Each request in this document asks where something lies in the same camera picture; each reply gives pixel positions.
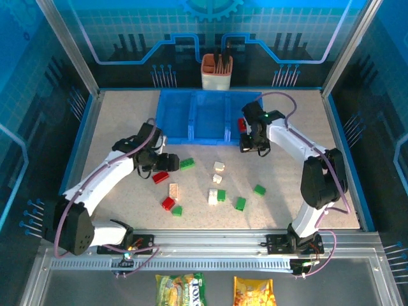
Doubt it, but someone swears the blue plastic bin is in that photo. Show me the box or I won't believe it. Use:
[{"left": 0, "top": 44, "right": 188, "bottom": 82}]
[
  {"left": 225, "top": 92, "right": 265, "bottom": 146},
  {"left": 189, "top": 91, "right": 231, "bottom": 145},
  {"left": 155, "top": 90, "right": 194, "bottom": 145}
]

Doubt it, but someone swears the pink white utensil holder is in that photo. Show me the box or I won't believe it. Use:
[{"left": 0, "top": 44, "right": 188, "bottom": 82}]
[{"left": 200, "top": 53, "right": 233, "bottom": 92}]

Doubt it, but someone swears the green snack bag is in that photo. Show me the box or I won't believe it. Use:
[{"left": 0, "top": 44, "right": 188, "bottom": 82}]
[{"left": 155, "top": 272, "right": 208, "bottom": 306}]

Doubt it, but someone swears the orange snack bag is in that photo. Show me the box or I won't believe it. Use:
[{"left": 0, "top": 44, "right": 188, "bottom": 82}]
[{"left": 232, "top": 276, "right": 277, "bottom": 306}]

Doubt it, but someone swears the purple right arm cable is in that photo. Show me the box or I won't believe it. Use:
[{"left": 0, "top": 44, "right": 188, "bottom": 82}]
[{"left": 259, "top": 91, "right": 352, "bottom": 279}]

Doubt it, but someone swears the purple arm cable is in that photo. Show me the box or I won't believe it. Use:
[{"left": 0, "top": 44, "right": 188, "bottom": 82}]
[
  {"left": 52, "top": 117, "right": 161, "bottom": 279},
  {"left": 259, "top": 91, "right": 352, "bottom": 279}
]

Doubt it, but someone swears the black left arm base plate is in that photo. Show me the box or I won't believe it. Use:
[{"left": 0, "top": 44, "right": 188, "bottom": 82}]
[{"left": 96, "top": 233, "right": 156, "bottom": 256}]

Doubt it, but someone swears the aluminium mounting rail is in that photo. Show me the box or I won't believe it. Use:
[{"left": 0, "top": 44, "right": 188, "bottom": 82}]
[{"left": 132, "top": 228, "right": 383, "bottom": 256}]

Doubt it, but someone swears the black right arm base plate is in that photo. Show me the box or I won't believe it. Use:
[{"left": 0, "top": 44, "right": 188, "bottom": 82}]
[{"left": 265, "top": 233, "right": 324, "bottom": 256}]

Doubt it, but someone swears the slotted grey cable duct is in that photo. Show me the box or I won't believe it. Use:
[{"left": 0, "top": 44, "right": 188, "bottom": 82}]
[{"left": 50, "top": 258, "right": 293, "bottom": 273}]

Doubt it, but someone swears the aluminium frame post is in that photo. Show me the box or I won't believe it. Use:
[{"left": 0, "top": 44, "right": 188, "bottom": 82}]
[
  {"left": 321, "top": 0, "right": 383, "bottom": 98},
  {"left": 35, "top": 0, "right": 101, "bottom": 98}
]

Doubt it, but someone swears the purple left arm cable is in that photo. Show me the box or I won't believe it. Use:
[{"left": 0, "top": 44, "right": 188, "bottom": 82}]
[{"left": 52, "top": 117, "right": 161, "bottom": 279}]

